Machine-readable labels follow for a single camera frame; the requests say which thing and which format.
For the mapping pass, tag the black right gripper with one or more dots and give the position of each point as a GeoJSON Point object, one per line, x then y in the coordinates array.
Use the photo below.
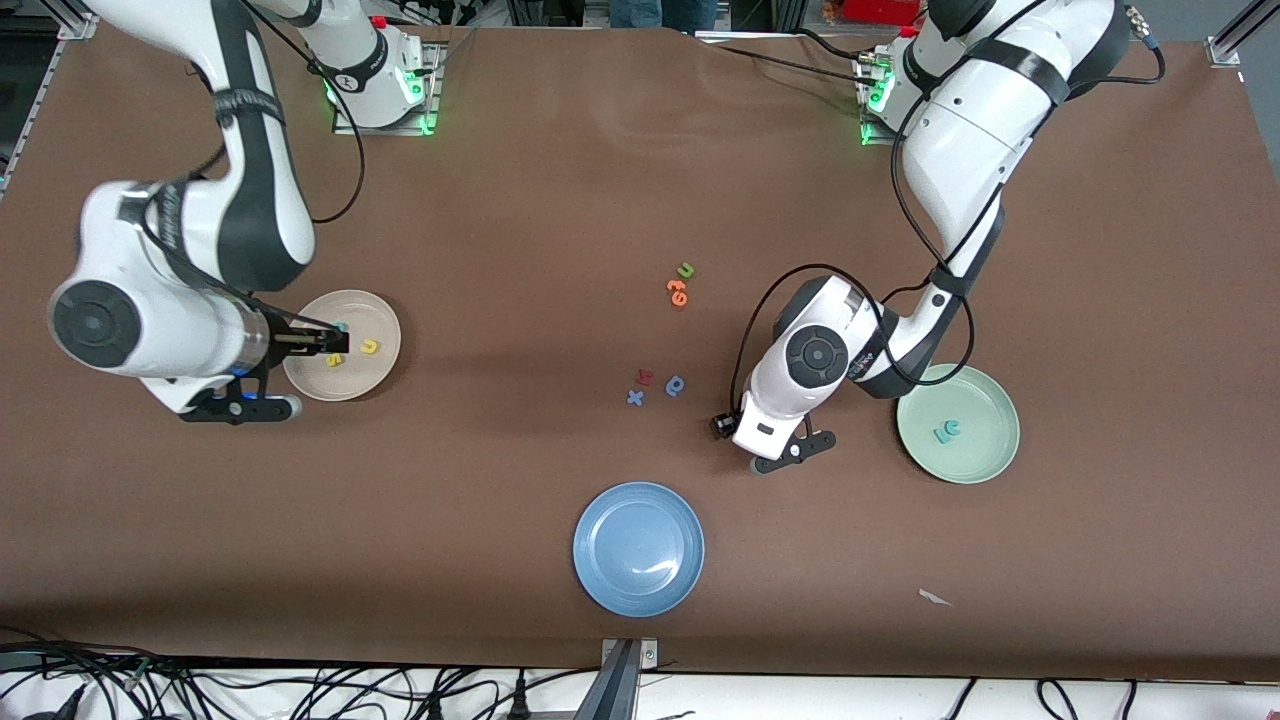
{"type": "Point", "coordinates": [290, 340]}

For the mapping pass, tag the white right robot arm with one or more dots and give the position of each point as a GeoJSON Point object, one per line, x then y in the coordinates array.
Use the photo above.
{"type": "Point", "coordinates": [250, 200]}

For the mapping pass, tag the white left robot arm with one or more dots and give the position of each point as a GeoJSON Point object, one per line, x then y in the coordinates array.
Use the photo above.
{"type": "Point", "coordinates": [970, 130]}

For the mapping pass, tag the beige brown plate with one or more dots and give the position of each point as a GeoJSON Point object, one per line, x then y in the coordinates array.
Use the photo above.
{"type": "Point", "coordinates": [375, 380]}

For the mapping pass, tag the blue letter p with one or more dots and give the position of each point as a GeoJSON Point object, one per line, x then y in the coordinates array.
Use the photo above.
{"type": "Point", "coordinates": [681, 383]}

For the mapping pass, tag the blue plate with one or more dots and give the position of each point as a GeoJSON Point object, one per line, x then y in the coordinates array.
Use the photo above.
{"type": "Point", "coordinates": [638, 550]}

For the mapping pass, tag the brown table cover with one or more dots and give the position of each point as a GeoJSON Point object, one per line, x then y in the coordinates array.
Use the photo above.
{"type": "Point", "coordinates": [640, 180]}

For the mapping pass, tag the green plate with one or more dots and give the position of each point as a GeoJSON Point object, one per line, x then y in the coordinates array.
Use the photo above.
{"type": "Point", "coordinates": [985, 400]}

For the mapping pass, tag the white paper scrap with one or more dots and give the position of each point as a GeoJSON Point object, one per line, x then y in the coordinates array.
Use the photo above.
{"type": "Point", "coordinates": [933, 597]}

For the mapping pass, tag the black power plug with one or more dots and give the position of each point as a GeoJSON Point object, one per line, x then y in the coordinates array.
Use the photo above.
{"type": "Point", "coordinates": [520, 705]}

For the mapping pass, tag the person in blue jeans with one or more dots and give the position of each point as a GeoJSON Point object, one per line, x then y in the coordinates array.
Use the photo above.
{"type": "Point", "coordinates": [660, 10]}

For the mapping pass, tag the red box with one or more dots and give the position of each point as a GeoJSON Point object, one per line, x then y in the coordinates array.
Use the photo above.
{"type": "Point", "coordinates": [880, 10]}

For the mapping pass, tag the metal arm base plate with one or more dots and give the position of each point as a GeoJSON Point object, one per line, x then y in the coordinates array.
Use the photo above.
{"type": "Point", "coordinates": [870, 135]}
{"type": "Point", "coordinates": [395, 130]}

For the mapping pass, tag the metal mount post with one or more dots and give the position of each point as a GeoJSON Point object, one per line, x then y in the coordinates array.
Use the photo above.
{"type": "Point", "coordinates": [628, 655]}

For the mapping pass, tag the aluminium corner bracket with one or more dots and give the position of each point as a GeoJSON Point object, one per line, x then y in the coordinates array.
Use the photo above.
{"type": "Point", "coordinates": [78, 25]}
{"type": "Point", "coordinates": [1228, 45]}

